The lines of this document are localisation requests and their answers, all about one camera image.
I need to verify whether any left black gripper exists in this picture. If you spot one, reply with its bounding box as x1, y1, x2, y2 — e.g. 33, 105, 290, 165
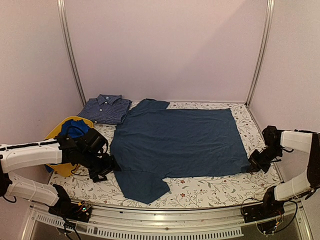
79, 150, 122, 184

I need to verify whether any folded blue checkered shirt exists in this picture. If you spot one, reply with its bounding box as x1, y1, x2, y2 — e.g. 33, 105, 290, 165
77, 94, 132, 125

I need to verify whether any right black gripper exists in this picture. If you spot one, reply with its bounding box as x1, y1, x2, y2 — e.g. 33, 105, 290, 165
247, 146, 283, 173

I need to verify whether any royal blue garment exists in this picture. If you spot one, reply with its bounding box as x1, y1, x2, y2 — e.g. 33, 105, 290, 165
45, 116, 94, 177

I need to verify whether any right aluminium frame post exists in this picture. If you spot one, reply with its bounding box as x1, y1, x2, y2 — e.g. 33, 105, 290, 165
245, 0, 275, 108

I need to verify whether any front aluminium rail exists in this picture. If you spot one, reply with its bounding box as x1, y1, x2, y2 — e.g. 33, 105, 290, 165
21, 196, 316, 240

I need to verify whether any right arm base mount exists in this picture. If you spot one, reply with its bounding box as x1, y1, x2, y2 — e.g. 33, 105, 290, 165
240, 186, 285, 235

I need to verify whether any yellow laundry basket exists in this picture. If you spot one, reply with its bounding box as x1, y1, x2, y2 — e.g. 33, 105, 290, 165
45, 128, 92, 165

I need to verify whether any teal blue t-shirt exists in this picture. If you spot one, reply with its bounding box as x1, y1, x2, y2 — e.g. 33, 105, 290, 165
110, 99, 249, 204

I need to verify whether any aluminium frame post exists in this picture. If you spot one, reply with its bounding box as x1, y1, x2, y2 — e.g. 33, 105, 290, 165
56, 0, 87, 106
245, 0, 275, 108

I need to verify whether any left aluminium frame post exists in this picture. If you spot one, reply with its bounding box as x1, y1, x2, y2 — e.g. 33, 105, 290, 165
56, 0, 87, 106

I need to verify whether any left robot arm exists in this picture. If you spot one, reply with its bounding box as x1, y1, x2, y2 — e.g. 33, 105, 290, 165
0, 128, 120, 217

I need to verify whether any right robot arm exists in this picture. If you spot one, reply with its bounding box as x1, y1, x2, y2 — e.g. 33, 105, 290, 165
247, 125, 320, 218

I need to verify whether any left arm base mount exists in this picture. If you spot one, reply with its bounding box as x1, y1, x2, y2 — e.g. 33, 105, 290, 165
48, 184, 92, 223

